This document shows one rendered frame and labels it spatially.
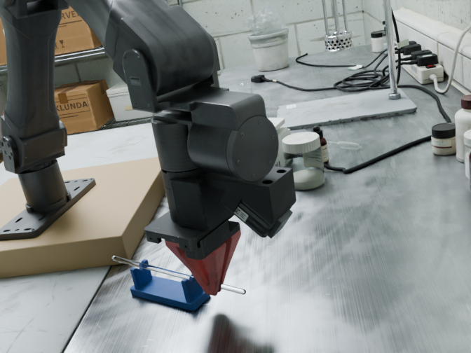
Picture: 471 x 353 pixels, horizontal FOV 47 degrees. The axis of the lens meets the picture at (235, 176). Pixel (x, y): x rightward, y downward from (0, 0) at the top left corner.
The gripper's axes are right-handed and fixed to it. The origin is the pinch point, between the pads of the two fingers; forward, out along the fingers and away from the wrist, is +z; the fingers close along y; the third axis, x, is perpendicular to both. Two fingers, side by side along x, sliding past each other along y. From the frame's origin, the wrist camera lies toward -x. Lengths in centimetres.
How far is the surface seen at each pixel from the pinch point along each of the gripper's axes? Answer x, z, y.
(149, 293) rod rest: 8.4, 2.1, -1.7
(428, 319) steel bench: -21.6, 1.8, 5.5
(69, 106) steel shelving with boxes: 213, 30, 148
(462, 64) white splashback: -6, -4, 86
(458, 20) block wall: 0, -11, 104
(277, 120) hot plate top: 13.7, -5.5, 39.5
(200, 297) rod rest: 1.9, 1.9, -0.1
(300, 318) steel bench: -9.8, 2.3, 1.4
